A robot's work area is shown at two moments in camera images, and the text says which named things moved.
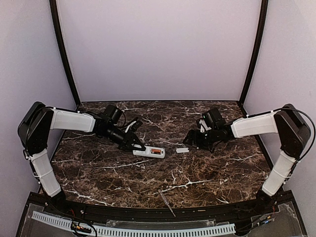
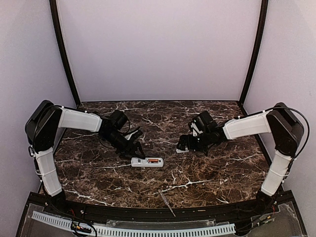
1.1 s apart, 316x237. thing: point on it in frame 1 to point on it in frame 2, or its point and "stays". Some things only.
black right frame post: (264, 11) stays
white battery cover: (182, 150) stays
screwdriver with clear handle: (166, 201) stays
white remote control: (147, 152) to (147, 162)
